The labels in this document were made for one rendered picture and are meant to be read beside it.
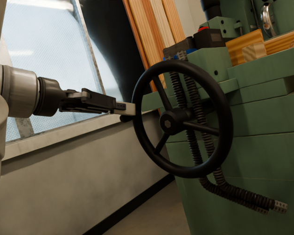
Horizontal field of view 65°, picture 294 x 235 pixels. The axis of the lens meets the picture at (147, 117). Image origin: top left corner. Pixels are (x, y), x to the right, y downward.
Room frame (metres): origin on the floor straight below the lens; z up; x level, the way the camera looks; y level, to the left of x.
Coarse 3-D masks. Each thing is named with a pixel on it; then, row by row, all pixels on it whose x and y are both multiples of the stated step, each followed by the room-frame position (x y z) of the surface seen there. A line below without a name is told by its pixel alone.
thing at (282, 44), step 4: (288, 36) 0.63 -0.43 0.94; (292, 36) 0.63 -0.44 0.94; (280, 40) 0.65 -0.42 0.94; (284, 40) 0.64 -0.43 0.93; (288, 40) 0.64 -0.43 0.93; (292, 40) 0.63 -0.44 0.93; (268, 44) 0.67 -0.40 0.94; (272, 44) 0.66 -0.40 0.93; (276, 44) 0.66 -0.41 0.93; (280, 44) 0.65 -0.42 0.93; (284, 44) 0.64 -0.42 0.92; (288, 44) 0.64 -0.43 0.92; (268, 48) 0.67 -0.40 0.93; (272, 48) 0.67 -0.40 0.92; (276, 48) 0.66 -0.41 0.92; (280, 48) 0.65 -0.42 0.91; (284, 48) 0.65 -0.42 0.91; (268, 52) 0.68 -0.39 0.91; (272, 52) 0.67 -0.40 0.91; (276, 52) 0.66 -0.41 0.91
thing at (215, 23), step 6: (216, 18) 0.73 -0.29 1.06; (222, 18) 0.74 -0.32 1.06; (228, 18) 0.77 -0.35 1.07; (204, 24) 0.76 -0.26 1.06; (210, 24) 0.74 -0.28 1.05; (216, 24) 0.73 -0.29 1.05; (222, 24) 0.74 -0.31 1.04; (228, 24) 0.77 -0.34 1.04; (222, 30) 0.73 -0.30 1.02; (228, 30) 0.76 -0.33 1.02; (234, 30) 0.79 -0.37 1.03; (222, 36) 0.72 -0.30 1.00; (228, 36) 0.75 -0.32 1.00; (234, 36) 0.78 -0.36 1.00
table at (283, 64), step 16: (288, 48) 0.51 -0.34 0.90; (240, 64) 0.59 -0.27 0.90; (256, 64) 0.56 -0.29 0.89; (272, 64) 0.53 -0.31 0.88; (288, 64) 0.51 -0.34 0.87; (240, 80) 0.59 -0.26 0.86; (256, 80) 0.57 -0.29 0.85; (272, 80) 0.54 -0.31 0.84; (144, 96) 0.85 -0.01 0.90; (208, 96) 0.56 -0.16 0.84
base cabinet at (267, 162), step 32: (192, 160) 0.75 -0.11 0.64; (224, 160) 0.67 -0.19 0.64; (256, 160) 0.60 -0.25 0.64; (288, 160) 0.55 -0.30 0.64; (192, 192) 0.78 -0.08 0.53; (256, 192) 0.62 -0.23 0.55; (288, 192) 0.56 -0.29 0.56; (192, 224) 0.81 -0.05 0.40; (224, 224) 0.71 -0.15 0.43; (256, 224) 0.63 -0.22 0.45; (288, 224) 0.57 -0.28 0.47
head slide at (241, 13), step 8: (224, 0) 0.83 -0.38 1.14; (232, 0) 0.81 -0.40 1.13; (240, 0) 0.79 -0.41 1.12; (248, 0) 0.83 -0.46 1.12; (224, 8) 0.84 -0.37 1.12; (232, 8) 0.82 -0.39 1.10; (240, 8) 0.80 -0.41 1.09; (248, 8) 0.82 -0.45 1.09; (224, 16) 0.84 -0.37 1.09; (232, 16) 0.82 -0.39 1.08; (240, 16) 0.80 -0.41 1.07; (248, 16) 0.80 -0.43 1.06; (248, 24) 0.79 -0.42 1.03; (248, 32) 0.79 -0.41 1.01
